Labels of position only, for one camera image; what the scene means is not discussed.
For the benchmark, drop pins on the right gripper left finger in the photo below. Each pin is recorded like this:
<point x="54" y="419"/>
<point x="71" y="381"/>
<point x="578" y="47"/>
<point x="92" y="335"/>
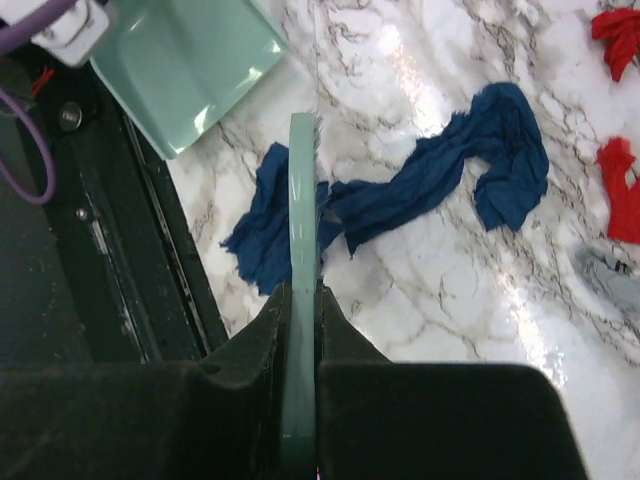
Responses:
<point x="217" y="418"/>

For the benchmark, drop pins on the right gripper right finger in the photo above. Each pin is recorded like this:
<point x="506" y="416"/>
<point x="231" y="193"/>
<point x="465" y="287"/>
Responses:
<point x="383" y="420"/>

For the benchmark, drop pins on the green hand brush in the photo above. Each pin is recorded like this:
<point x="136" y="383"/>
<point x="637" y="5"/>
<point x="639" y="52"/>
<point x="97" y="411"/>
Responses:
<point x="298" y="422"/>

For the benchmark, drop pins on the grey paper scrap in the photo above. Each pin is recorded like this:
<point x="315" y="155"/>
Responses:
<point x="609" y="278"/>

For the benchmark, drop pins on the dark blue cloth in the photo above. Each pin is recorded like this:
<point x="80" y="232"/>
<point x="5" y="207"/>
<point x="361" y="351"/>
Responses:
<point x="499" y="128"/>

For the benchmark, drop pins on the red paper scrap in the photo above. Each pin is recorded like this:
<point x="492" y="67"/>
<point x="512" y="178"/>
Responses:
<point x="618" y="29"/>
<point x="615" y="160"/>

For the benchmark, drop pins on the green plastic dustpan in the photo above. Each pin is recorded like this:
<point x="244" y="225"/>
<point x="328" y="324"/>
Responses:
<point x="177" y="67"/>

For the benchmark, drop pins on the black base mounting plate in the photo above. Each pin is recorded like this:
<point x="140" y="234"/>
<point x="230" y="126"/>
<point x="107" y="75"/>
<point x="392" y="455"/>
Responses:
<point x="107" y="270"/>

